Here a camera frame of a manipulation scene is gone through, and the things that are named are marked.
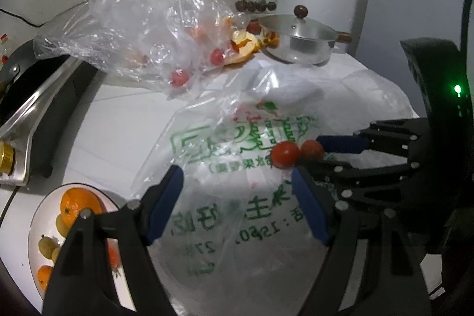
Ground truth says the orange peel pile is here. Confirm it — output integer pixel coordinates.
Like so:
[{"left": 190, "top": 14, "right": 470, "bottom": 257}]
[{"left": 223, "top": 19, "right": 280, "bottom": 66}]

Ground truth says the clear crumpled plastic bag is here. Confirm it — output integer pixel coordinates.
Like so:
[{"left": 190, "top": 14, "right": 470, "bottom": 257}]
[{"left": 33, "top": 0, "right": 247, "bottom": 98}]

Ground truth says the silver induction cooker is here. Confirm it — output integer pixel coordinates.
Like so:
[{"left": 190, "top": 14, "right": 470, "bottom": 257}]
[{"left": 1, "top": 56, "right": 97, "bottom": 186}]

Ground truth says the clear box of dates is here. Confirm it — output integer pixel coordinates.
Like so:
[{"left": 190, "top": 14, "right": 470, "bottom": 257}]
[{"left": 235, "top": 0, "right": 279, "bottom": 15}]

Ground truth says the white round plate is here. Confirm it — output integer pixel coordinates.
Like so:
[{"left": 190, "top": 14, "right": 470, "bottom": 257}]
[{"left": 27, "top": 183, "right": 135, "bottom": 310}]

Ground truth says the yellow-green longan fruit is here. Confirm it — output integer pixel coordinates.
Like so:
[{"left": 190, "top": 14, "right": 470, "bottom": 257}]
[
  {"left": 55, "top": 215, "right": 70, "bottom": 238},
  {"left": 52, "top": 246, "right": 61, "bottom": 264},
  {"left": 38, "top": 235, "right": 59, "bottom": 260}
]

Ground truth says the grey refrigerator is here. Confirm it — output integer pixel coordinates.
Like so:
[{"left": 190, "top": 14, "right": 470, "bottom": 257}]
[{"left": 348, "top": 0, "right": 464, "bottom": 116}]

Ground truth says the dark chopstick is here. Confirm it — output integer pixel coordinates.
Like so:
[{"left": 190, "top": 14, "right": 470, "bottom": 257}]
[{"left": 0, "top": 186, "right": 21, "bottom": 226}]

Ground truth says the black cooker power cable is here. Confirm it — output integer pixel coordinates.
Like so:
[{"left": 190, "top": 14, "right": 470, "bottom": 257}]
[{"left": 0, "top": 6, "right": 47, "bottom": 29}]

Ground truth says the large front mandarin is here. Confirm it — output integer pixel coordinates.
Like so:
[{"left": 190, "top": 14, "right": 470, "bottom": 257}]
[{"left": 107, "top": 239, "right": 121, "bottom": 270}]

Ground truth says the small steel pot with lid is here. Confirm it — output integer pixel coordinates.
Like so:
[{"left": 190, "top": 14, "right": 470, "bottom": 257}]
[{"left": 258, "top": 5, "right": 352, "bottom": 65}]

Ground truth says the red cherry tomato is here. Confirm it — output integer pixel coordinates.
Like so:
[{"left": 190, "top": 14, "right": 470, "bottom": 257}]
[
  {"left": 270, "top": 141, "right": 300, "bottom": 169},
  {"left": 300, "top": 139, "right": 325, "bottom": 161}
]

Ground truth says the printed white plastic bag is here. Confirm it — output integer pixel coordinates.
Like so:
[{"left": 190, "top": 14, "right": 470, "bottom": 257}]
[{"left": 130, "top": 64, "right": 414, "bottom": 315}]

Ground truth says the red label bottle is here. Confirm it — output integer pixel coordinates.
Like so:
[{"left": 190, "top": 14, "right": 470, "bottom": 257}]
[{"left": 1, "top": 34, "right": 10, "bottom": 65}]

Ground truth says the black wok with wooden handle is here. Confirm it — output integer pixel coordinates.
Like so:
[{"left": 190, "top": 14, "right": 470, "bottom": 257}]
[{"left": 0, "top": 40, "right": 69, "bottom": 125}]

